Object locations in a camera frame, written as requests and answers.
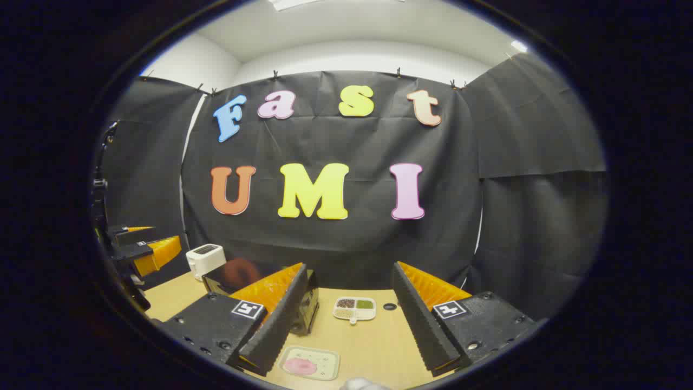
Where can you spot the white toaster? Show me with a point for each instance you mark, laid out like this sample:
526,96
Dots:
204,260

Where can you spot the white divided snack dish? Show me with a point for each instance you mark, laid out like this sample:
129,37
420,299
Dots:
354,309

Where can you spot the black electric oven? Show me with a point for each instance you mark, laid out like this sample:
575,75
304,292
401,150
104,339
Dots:
219,279

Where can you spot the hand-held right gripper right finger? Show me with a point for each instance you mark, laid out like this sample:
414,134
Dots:
422,325

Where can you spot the pink round food slice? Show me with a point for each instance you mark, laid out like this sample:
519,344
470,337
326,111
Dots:
299,366

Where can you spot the small ceiling spot light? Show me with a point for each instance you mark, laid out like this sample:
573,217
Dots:
519,46

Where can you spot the ceiling light panel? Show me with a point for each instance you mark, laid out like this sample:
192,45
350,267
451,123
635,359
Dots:
292,3

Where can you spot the white rectangular food tray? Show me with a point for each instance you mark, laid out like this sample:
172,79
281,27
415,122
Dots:
322,360

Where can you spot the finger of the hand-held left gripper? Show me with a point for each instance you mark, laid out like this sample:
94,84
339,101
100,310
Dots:
130,236
157,253

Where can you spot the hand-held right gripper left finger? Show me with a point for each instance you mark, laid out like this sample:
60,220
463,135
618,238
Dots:
273,319

